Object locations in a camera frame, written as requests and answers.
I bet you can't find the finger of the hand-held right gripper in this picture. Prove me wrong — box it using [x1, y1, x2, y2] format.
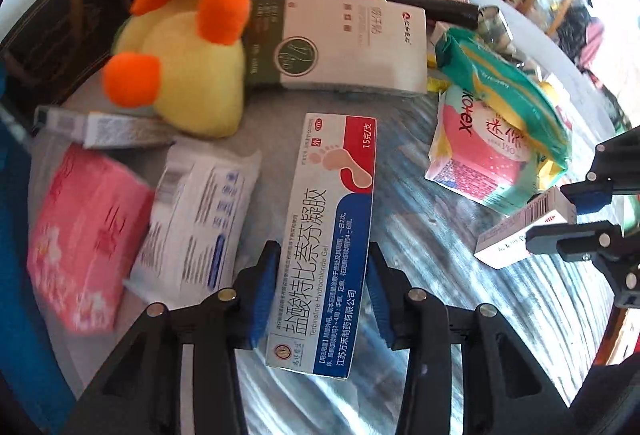
[559, 125, 640, 216]
[525, 220, 640, 311]

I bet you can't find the pink tissue pack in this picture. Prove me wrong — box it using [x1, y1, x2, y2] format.
[26, 145, 156, 335]

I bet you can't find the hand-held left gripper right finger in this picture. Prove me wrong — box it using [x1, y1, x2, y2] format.
[366, 242, 581, 435]

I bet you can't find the metal faucet fitting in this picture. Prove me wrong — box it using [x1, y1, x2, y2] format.
[474, 5, 513, 48]

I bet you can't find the blue plastic crate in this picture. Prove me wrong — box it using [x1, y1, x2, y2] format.
[0, 65, 63, 435]

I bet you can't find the long grey white box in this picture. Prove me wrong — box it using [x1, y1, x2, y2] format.
[32, 106, 177, 150]

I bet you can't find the white and green carton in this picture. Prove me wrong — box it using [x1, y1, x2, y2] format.
[244, 0, 429, 96]

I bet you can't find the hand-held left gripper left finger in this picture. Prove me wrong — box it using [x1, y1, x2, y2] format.
[65, 240, 282, 435]

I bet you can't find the white face mask packet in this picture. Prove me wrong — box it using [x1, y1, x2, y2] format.
[124, 142, 263, 311]

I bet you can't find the green pad packet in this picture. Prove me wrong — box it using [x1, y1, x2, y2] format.
[434, 27, 572, 183]

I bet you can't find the pink white pad packet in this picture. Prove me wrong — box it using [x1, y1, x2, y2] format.
[424, 84, 552, 216]

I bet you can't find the black gift bag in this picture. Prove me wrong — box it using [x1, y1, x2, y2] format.
[0, 0, 135, 108]

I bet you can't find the yellow duck plush toy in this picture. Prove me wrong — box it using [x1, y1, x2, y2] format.
[102, 0, 252, 139]

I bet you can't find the white red blue ointment box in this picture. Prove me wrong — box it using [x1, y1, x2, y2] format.
[264, 112, 379, 383]

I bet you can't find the small white barcode box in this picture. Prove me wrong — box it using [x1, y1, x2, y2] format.
[472, 186, 579, 271]

